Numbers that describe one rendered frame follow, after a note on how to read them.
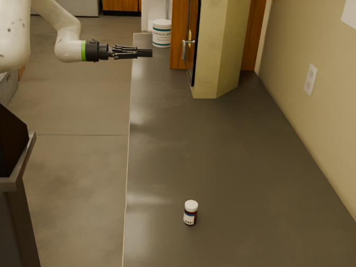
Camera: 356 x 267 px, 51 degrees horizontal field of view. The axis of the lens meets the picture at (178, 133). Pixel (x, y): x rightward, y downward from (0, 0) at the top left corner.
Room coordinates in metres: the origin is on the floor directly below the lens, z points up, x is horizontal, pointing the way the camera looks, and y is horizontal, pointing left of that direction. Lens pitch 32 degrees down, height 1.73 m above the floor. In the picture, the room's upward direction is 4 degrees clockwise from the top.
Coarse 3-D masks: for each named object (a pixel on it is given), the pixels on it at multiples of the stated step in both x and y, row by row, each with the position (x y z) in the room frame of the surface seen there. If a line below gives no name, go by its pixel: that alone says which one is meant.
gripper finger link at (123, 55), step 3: (114, 54) 1.56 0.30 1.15; (117, 54) 1.56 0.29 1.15; (120, 54) 1.57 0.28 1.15; (123, 54) 1.57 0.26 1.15; (126, 54) 1.57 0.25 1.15; (129, 54) 1.58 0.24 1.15; (132, 54) 1.58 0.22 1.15; (135, 54) 1.59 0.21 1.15; (120, 57) 1.57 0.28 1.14; (123, 57) 1.57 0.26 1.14; (126, 57) 1.57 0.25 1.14; (129, 57) 1.58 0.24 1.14; (132, 57) 1.58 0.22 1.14; (135, 57) 1.59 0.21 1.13
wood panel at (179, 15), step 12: (180, 0) 1.97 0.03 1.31; (252, 0) 2.01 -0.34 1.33; (264, 0) 2.02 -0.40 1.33; (180, 12) 1.97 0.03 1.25; (252, 12) 2.02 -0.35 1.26; (180, 24) 1.97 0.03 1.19; (252, 24) 2.02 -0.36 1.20; (180, 36) 1.97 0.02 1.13; (252, 36) 2.02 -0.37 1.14; (180, 48) 1.97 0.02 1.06; (252, 48) 2.02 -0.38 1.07; (180, 60) 1.97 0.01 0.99; (252, 60) 2.02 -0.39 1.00
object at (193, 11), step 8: (192, 0) 1.80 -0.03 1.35; (192, 8) 1.78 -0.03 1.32; (192, 16) 1.76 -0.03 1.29; (192, 24) 1.74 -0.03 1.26; (192, 32) 1.72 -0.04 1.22; (192, 40) 1.70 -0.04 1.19; (192, 48) 1.68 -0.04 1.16; (192, 56) 1.66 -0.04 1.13; (192, 64) 1.63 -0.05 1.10; (192, 72) 1.61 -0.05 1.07; (192, 80) 1.61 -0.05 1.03
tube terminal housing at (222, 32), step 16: (208, 0) 1.61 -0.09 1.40; (224, 0) 1.62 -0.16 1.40; (240, 0) 1.70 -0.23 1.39; (208, 16) 1.61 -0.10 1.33; (224, 16) 1.62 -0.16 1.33; (240, 16) 1.72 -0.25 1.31; (208, 32) 1.61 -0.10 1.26; (224, 32) 1.62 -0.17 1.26; (240, 32) 1.73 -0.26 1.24; (208, 48) 1.61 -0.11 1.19; (224, 48) 1.64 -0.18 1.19; (240, 48) 1.75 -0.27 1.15; (208, 64) 1.61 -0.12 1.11; (224, 64) 1.65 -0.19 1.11; (240, 64) 1.77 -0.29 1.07; (208, 80) 1.62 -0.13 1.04; (224, 80) 1.67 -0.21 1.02; (208, 96) 1.62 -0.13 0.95
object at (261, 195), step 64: (192, 128) 1.33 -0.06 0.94; (256, 128) 1.36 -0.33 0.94; (128, 192) 0.90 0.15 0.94; (192, 192) 0.92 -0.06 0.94; (256, 192) 0.95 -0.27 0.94; (320, 192) 0.97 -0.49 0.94; (128, 256) 0.65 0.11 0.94; (192, 256) 0.67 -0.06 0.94; (256, 256) 0.68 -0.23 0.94; (320, 256) 0.70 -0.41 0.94
